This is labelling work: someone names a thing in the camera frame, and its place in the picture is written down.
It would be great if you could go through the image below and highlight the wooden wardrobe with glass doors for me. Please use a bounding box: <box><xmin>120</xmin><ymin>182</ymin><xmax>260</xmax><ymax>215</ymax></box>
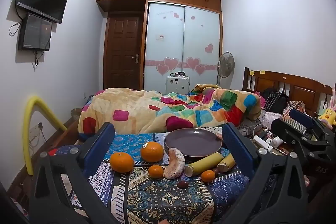
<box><xmin>96</xmin><ymin>0</ymin><xmax>223</xmax><ymax>93</ymax></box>

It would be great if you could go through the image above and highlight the wooden bed headboard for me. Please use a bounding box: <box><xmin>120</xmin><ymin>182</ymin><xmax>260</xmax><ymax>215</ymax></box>
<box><xmin>242</xmin><ymin>67</ymin><xmax>333</xmax><ymax>117</ymax></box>

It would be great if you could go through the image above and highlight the yellow plush toy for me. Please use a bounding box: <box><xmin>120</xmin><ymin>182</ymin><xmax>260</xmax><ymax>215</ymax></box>
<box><xmin>318</xmin><ymin>88</ymin><xmax>336</xmax><ymax>130</ymax></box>

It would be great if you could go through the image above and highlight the pink striped cloth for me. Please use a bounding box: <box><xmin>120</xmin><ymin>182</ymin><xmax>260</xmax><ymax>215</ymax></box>
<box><xmin>282</xmin><ymin>101</ymin><xmax>306</xmax><ymax>122</ymax></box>

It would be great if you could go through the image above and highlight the black backpack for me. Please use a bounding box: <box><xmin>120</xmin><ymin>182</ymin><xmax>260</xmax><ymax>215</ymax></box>
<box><xmin>262</xmin><ymin>88</ymin><xmax>288</xmax><ymax>114</ymax></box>

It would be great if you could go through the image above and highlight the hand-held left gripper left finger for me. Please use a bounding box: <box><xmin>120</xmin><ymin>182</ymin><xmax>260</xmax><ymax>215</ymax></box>
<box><xmin>28</xmin><ymin>122</ymin><xmax>126</xmax><ymax>224</ymax></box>

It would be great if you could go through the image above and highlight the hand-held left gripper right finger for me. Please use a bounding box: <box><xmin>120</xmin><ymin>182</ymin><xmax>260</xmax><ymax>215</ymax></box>
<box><xmin>218</xmin><ymin>122</ymin><xmax>309</xmax><ymax>224</ymax></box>

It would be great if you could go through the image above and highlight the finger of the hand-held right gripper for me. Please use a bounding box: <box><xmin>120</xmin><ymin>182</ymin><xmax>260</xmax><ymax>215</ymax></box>
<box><xmin>271</xmin><ymin>118</ymin><xmax>317</xmax><ymax>148</ymax></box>
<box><xmin>289</xmin><ymin>108</ymin><xmax>328</xmax><ymax>136</ymax></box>

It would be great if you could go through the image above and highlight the pink sweet potato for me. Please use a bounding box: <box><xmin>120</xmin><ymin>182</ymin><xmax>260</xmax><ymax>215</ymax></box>
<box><xmin>163</xmin><ymin>148</ymin><xmax>186</xmax><ymax>179</ymax></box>

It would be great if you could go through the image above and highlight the small orange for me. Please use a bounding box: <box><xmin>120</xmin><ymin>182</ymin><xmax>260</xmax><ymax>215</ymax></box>
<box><xmin>201</xmin><ymin>170</ymin><xmax>216</xmax><ymax>183</ymax></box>
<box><xmin>148</xmin><ymin>165</ymin><xmax>164</xmax><ymax>179</ymax></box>

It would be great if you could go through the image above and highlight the colourful patchwork blanket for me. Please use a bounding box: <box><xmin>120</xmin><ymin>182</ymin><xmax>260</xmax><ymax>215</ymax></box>
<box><xmin>78</xmin><ymin>84</ymin><xmax>263</xmax><ymax>142</ymax></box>

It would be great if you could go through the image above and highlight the white box appliance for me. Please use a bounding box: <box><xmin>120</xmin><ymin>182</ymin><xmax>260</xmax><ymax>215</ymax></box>
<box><xmin>165</xmin><ymin>72</ymin><xmax>190</xmax><ymax>94</ymax></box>

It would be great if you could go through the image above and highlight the purple plate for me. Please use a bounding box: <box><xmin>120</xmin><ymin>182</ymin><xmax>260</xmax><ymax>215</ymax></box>
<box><xmin>164</xmin><ymin>128</ymin><xmax>223</xmax><ymax>157</ymax></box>

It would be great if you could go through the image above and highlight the large orange with sticker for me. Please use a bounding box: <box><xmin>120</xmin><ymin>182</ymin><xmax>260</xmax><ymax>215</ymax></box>
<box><xmin>140</xmin><ymin>141</ymin><xmax>164</xmax><ymax>162</ymax></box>

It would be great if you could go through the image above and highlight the small black wall monitor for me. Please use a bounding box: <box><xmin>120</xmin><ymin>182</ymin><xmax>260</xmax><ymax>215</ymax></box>
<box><xmin>18</xmin><ymin>13</ymin><xmax>53</xmax><ymax>51</ymax></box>

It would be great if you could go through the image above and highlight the black television cable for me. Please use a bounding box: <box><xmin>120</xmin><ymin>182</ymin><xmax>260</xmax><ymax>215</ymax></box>
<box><xmin>9</xmin><ymin>20</ymin><xmax>24</xmax><ymax>37</ymax></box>

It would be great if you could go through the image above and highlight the long yellow corn cob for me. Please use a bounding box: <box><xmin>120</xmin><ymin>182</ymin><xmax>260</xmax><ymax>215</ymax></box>
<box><xmin>184</xmin><ymin>152</ymin><xmax>224</xmax><ymax>177</ymax></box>

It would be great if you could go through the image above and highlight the grey fluffy cloth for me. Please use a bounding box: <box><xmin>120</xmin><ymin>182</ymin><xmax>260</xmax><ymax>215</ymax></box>
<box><xmin>236</xmin><ymin>119</ymin><xmax>263</xmax><ymax>135</ymax></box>

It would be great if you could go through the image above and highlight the standing fan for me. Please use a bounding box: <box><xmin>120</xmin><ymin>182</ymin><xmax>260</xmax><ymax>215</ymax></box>
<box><xmin>217</xmin><ymin>51</ymin><xmax>235</xmax><ymax>86</ymax></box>

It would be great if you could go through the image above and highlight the white pink patterned bag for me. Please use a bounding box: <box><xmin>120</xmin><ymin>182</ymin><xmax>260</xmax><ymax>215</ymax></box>
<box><xmin>262</xmin><ymin>112</ymin><xmax>282</xmax><ymax>130</ymax></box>

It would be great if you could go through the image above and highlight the brown wooden door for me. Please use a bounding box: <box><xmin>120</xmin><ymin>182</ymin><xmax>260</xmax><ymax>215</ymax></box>
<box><xmin>104</xmin><ymin>17</ymin><xmax>143</xmax><ymax>90</ymax></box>

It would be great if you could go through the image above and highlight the yellow corn cob tan end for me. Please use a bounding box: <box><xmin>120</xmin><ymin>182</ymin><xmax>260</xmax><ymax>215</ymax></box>
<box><xmin>217</xmin><ymin>153</ymin><xmax>236</xmax><ymax>172</ymax></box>

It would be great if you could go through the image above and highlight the blue patterned cloth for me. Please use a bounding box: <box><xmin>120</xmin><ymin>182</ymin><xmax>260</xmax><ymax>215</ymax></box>
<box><xmin>47</xmin><ymin>132</ymin><xmax>276</xmax><ymax>224</ymax></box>

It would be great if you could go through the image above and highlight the yellow foam tube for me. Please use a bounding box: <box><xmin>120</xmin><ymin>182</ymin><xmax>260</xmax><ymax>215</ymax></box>
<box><xmin>22</xmin><ymin>96</ymin><xmax>68</xmax><ymax>176</ymax></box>

